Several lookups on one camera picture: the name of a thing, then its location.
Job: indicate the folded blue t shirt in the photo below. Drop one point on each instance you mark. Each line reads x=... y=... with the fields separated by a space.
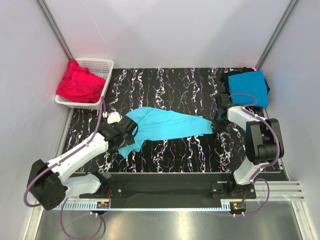
x=251 y=83

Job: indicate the aluminium front frame rail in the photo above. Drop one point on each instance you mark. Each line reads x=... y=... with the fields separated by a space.
x=277 y=190

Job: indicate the right small circuit board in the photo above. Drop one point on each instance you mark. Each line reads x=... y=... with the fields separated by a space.
x=239 y=205

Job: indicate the aluminium corner post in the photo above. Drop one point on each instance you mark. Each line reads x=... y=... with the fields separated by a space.
x=45 y=10
x=276 y=33

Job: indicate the white slotted cable duct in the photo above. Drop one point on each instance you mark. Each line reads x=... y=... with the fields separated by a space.
x=80 y=205

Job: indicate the folded black t shirt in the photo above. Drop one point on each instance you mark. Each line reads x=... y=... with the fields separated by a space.
x=224 y=81

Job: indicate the white plastic basket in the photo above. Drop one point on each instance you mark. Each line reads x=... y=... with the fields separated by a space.
x=98 y=66

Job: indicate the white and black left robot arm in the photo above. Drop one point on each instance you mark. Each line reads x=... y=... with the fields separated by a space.
x=52 y=182

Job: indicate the red t shirt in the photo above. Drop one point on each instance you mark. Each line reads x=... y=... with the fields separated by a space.
x=80 y=85

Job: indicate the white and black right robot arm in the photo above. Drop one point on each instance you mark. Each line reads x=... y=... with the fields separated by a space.
x=263 y=142

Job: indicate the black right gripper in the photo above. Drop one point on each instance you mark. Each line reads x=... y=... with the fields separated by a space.
x=216 y=127

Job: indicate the left aluminium corner post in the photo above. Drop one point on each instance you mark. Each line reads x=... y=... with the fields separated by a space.
x=45 y=10

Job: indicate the right aluminium corner post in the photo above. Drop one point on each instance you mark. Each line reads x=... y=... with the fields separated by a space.
x=276 y=33

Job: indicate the small circuit board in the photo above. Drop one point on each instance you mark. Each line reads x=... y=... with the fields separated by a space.
x=239 y=205
x=103 y=204

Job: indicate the light cyan t shirt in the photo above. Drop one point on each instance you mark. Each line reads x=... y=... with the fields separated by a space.
x=154 y=124

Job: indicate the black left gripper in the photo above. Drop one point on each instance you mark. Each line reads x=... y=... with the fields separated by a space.
x=129 y=140

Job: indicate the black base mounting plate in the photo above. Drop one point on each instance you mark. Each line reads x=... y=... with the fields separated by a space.
x=168 y=202

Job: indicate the left small circuit board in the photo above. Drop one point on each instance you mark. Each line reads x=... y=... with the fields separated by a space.
x=103 y=204

